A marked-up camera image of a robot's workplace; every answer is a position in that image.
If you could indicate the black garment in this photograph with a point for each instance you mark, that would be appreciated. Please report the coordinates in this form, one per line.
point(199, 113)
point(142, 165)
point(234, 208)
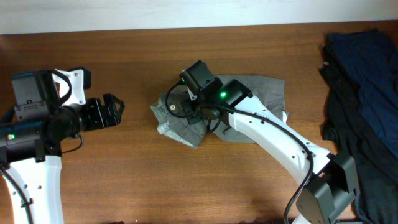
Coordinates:
point(375, 164)

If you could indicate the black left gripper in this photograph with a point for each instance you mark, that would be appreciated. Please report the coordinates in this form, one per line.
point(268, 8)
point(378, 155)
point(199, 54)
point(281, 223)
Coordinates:
point(99, 120)

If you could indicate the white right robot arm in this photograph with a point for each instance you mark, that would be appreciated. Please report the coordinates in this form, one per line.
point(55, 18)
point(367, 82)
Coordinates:
point(327, 183)

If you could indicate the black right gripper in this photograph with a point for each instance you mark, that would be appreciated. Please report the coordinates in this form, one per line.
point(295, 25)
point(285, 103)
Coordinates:
point(192, 114)

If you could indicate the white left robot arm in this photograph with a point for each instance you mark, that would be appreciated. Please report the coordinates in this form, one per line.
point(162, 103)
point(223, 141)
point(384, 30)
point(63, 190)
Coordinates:
point(50, 107)

